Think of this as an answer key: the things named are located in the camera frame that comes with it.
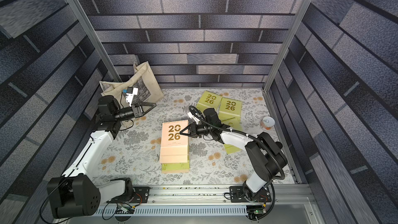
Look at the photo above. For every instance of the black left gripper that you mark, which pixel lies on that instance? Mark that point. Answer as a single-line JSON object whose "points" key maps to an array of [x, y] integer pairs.
{"points": [[138, 113]]}

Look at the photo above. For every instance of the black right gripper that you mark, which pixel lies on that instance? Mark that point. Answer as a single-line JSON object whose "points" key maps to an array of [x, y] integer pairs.
{"points": [[193, 129]]}

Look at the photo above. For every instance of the green 2026 calendar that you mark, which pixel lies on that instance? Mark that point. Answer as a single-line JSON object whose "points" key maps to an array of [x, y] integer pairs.
{"points": [[230, 109], [172, 167], [209, 100], [233, 142]]}

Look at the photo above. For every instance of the pink 2026 desk calendar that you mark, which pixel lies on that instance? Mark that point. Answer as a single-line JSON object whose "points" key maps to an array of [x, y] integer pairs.
{"points": [[175, 171]]}

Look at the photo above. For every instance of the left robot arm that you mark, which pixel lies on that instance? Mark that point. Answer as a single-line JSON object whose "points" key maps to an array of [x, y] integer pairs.
{"points": [[74, 194]]}

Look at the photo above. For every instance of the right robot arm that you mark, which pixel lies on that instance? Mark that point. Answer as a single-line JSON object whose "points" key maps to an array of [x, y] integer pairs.
{"points": [[278, 162]]}

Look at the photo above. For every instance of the cream canvas tote bag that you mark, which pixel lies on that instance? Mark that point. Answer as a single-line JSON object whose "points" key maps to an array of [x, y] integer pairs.
{"points": [[149, 90]]}

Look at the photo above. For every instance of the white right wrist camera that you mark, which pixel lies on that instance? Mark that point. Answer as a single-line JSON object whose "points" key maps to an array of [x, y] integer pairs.
{"points": [[197, 118]]}

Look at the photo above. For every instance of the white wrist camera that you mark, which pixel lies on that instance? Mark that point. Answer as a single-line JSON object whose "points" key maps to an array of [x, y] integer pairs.
{"points": [[197, 118], [130, 93]]}

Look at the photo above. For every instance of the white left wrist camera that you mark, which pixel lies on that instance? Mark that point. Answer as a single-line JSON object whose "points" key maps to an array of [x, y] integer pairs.
{"points": [[130, 93]]}

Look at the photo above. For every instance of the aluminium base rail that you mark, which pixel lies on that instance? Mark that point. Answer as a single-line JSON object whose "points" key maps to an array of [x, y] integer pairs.
{"points": [[213, 195]]}

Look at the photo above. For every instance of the left aluminium frame post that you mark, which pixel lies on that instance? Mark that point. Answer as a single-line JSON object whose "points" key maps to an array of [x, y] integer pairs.
{"points": [[88, 28]]}

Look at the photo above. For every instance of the aluminium frame post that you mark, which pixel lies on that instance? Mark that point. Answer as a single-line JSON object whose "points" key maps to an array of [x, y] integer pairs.
{"points": [[286, 43], [88, 28]]}

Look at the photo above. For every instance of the right aluminium frame post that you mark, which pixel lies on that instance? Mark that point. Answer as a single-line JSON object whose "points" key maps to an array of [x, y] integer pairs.
{"points": [[286, 43]]}

